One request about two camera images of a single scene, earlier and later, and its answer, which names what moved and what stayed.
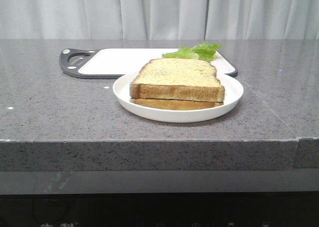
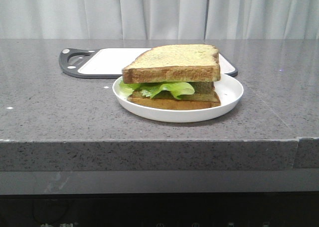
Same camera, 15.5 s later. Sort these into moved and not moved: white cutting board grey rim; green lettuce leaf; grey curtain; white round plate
Moved: green lettuce leaf
Not moved: white cutting board grey rim; white round plate; grey curtain
